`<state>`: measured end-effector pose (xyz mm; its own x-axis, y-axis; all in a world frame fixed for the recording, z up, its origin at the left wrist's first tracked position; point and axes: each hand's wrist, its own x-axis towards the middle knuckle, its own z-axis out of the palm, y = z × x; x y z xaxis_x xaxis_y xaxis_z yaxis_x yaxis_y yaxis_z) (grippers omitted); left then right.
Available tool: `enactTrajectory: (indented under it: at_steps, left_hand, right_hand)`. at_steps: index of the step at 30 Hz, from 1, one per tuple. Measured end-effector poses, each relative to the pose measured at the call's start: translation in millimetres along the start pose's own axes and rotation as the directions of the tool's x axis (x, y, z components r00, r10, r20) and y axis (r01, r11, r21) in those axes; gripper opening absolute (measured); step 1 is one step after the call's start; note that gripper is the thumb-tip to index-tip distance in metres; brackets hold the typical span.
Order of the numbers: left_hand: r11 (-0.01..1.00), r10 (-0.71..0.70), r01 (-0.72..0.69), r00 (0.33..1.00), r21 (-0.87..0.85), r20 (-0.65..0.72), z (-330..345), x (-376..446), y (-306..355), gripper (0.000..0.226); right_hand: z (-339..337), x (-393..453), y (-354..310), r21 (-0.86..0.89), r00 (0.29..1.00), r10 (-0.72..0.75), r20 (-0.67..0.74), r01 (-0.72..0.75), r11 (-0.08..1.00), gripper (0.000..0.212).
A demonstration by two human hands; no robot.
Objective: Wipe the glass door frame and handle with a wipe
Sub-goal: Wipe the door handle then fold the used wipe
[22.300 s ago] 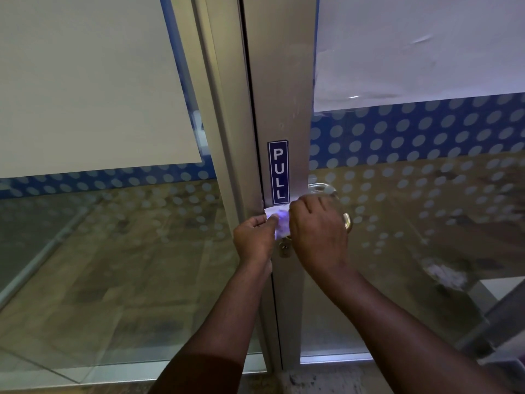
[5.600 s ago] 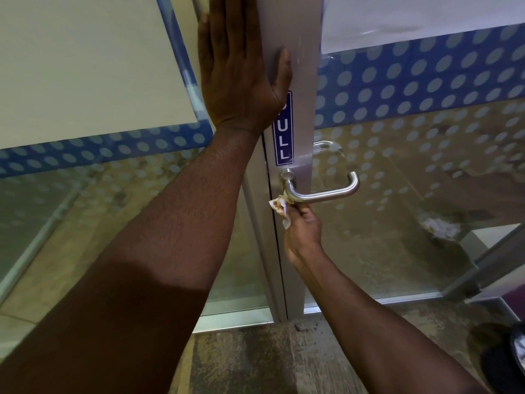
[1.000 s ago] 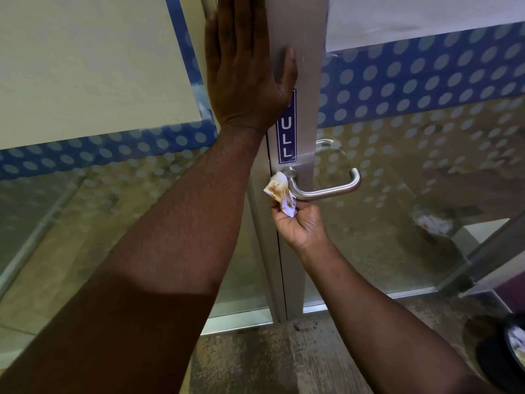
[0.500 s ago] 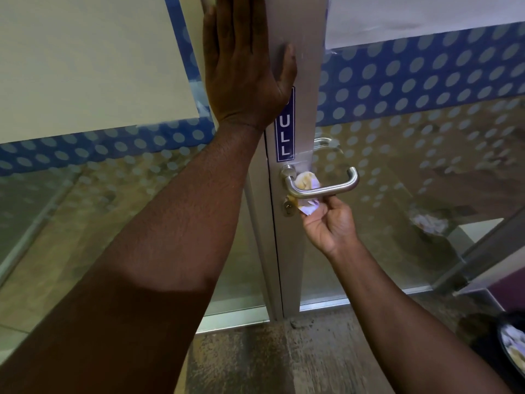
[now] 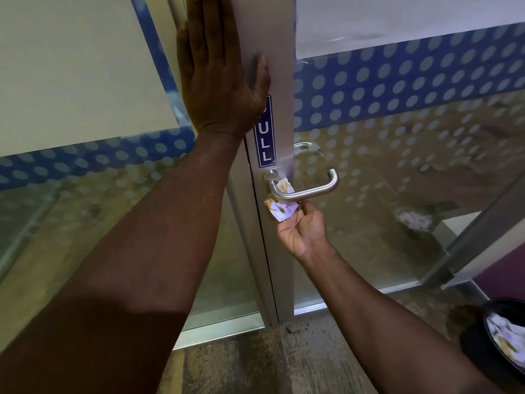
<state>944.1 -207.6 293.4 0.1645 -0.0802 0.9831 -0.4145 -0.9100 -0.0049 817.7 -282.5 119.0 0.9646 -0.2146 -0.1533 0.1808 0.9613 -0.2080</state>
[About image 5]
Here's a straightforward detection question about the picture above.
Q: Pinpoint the person's left hand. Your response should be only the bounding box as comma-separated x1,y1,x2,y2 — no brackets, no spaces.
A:
176,0,271,141

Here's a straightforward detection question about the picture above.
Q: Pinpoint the brass door handle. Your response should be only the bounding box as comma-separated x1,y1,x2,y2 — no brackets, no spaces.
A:
263,167,340,203

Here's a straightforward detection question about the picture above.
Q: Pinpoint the blue PULL sign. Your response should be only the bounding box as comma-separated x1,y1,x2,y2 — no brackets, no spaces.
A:
253,94,277,169

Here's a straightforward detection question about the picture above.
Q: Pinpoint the glass door with metal frame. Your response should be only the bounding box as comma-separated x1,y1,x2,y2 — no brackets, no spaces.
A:
231,0,525,325

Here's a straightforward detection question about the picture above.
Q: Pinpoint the white wet wipe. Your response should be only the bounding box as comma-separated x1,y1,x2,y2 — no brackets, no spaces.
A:
264,177,300,223

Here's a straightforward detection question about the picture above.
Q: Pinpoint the person's right forearm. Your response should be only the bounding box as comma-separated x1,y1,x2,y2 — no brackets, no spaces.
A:
297,241,505,394

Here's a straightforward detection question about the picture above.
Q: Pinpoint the white paper sheet on partition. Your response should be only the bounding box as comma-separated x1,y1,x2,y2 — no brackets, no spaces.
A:
0,0,181,158

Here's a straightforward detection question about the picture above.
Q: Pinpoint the crumpled white paper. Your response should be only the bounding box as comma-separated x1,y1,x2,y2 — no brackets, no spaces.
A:
487,314,525,364

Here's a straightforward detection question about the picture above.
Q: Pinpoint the silver outer door handle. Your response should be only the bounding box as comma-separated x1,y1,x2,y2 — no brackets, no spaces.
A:
293,141,322,157

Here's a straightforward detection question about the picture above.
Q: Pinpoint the person's right hand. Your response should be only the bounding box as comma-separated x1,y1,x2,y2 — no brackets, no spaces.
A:
277,199,330,262

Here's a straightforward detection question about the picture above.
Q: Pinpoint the black waste bin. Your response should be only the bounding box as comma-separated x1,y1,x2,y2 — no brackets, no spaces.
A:
459,298,525,389

